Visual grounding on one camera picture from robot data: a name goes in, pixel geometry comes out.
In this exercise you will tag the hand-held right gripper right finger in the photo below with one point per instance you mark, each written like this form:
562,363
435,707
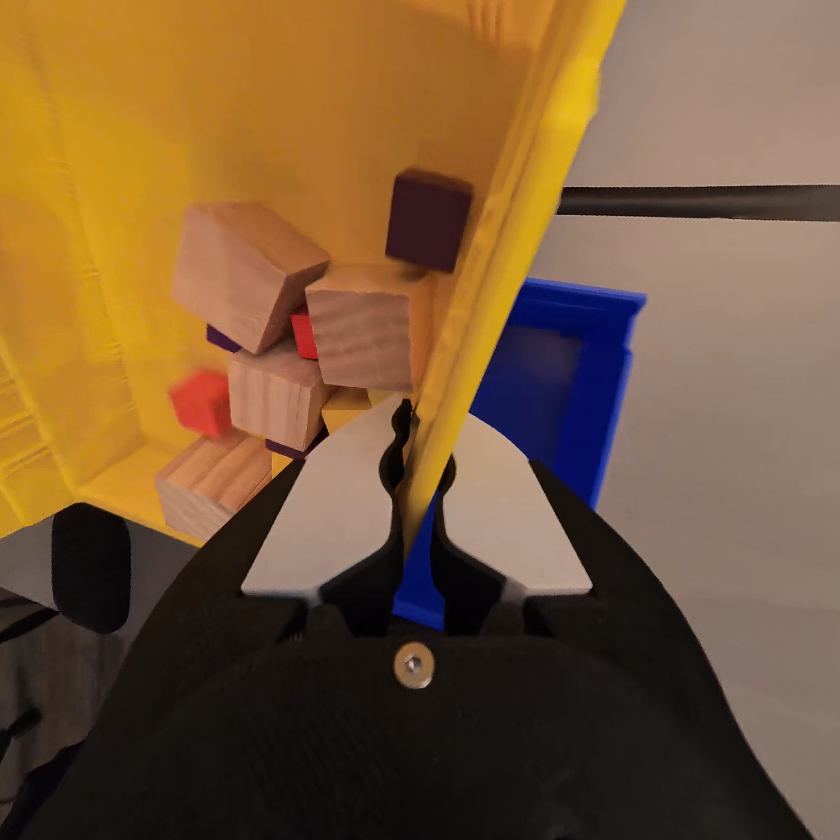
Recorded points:
518,518

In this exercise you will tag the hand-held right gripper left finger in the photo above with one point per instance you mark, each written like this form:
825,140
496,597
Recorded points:
321,518

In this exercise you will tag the blue plastic box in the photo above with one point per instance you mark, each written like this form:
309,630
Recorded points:
590,394

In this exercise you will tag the pile of coloured wooden cubes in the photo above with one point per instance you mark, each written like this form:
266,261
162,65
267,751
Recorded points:
361,328

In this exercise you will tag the yellow plastic box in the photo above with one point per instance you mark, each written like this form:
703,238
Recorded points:
197,118

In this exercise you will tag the black chair armrest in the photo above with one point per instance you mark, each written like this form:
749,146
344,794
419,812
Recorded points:
92,564

